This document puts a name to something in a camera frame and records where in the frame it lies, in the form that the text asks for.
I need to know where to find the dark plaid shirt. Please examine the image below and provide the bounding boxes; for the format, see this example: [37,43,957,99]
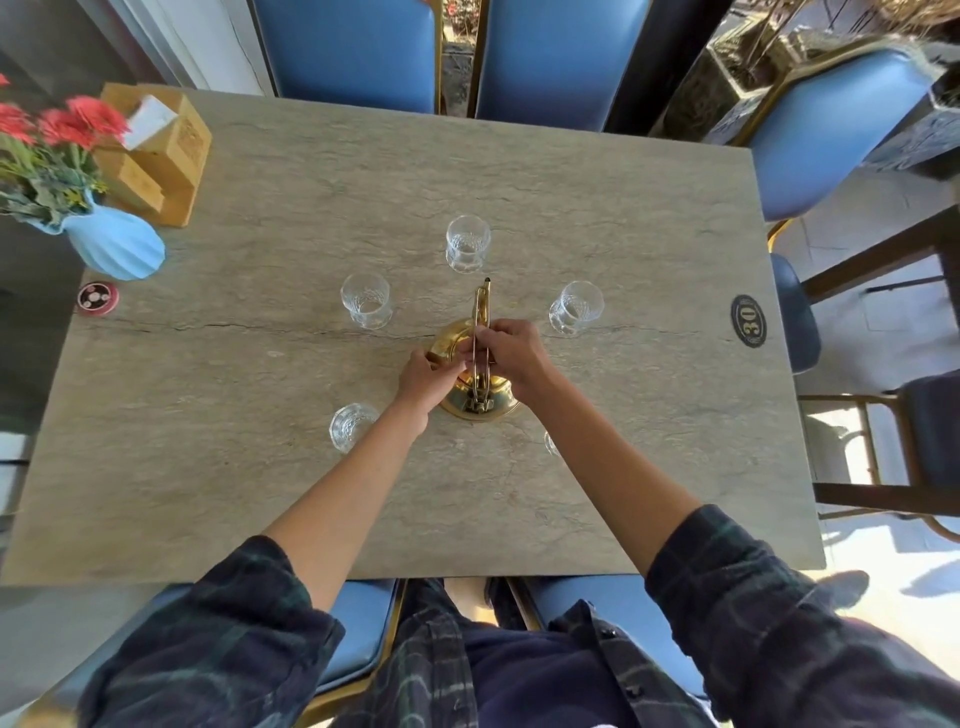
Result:
[75,504,960,728]

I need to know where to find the person's left forearm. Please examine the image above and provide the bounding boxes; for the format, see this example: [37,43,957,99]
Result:
[262,397,433,612]

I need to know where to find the light blue ribbed vase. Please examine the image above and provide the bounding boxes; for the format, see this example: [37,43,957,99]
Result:
[26,191,168,282]

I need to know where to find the red round call button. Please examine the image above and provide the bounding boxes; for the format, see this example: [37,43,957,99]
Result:
[75,280,121,315]

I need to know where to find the wooden napkin holder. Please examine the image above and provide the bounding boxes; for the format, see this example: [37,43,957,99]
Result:
[93,82,214,228]

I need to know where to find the dark brown wooden table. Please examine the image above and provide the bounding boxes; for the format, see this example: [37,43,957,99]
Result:
[801,204,960,335]

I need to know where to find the person's left hand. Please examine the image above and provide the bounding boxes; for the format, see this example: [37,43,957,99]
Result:
[395,348,471,438]

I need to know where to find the black oval table badge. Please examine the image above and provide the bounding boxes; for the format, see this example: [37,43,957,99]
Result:
[729,293,769,350]

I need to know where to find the dark patterned planter box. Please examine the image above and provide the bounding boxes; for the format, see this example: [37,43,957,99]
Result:
[662,18,807,145]
[861,63,960,183]

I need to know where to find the person's right hand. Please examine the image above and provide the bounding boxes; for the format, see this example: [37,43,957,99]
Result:
[471,318,563,411]

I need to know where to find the gold metal teapot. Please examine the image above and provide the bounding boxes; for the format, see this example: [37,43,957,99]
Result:
[426,277,524,423]

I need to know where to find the white paper napkins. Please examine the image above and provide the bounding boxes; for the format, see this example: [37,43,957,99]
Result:
[122,94,180,151]

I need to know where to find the person's right forearm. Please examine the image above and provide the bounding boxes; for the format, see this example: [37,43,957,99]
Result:
[522,378,704,577]

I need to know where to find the red artificial flower bunch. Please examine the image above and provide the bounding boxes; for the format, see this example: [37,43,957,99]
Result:
[0,73,133,228]

